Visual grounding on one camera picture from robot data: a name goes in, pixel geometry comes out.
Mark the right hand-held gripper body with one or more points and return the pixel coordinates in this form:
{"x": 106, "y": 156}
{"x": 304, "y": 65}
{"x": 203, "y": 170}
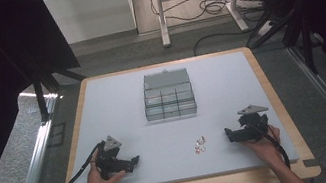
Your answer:
{"x": 253, "y": 124}

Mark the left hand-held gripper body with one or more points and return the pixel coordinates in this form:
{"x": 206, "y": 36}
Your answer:
{"x": 109, "y": 155}

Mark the person's right hand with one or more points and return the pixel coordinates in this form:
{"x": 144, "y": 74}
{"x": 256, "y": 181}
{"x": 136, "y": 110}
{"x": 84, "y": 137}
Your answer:
{"x": 266, "y": 149}

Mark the grey table mat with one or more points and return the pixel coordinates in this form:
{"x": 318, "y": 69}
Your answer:
{"x": 159, "y": 139}

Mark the small metal parts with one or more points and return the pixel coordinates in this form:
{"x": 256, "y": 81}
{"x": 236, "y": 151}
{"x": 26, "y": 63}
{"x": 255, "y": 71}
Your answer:
{"x": 198, "y": 149}

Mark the clear plastic compartment box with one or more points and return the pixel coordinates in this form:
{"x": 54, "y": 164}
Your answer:
{"x": 169, "y": 100}

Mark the black metal stand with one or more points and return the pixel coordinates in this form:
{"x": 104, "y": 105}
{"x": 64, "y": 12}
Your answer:
{"x": 40, "y": 89}
{"x": 291, "y": 21}

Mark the white power strip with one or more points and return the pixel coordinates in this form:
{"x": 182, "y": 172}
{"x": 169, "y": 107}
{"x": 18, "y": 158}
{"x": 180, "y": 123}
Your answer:
{"x": 264, "y": 28}

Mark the white cabinet panel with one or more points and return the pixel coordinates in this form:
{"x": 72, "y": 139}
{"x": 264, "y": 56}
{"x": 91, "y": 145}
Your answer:
{"x": 90, "y": 14}

